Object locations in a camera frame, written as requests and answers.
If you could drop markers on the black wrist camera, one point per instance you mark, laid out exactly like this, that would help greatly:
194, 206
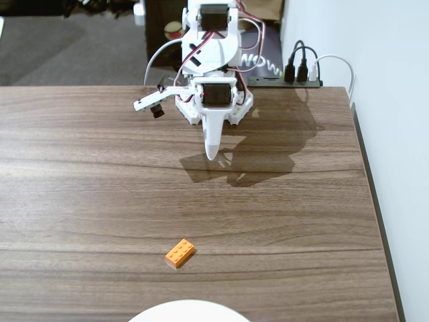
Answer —
157, 111

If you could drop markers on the brown cardboard box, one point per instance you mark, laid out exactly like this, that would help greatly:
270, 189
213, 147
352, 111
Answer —
271, 9

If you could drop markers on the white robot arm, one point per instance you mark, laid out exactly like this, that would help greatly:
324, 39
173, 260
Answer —
214, 53

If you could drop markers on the white plastic object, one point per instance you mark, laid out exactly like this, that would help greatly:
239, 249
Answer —
139, 15

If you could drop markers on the orange lego block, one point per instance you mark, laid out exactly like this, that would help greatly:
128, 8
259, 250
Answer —
180, 253

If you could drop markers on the white plate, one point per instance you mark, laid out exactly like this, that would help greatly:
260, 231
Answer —
187, 312

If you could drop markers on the black power strip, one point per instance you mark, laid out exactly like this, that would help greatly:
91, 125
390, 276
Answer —
268, 82

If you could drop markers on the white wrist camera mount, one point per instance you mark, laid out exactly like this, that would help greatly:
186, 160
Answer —
157, 97

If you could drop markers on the dark box with round sticker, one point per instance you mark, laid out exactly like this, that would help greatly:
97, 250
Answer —
161, 33

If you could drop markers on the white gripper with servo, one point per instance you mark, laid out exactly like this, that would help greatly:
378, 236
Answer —
214, 96

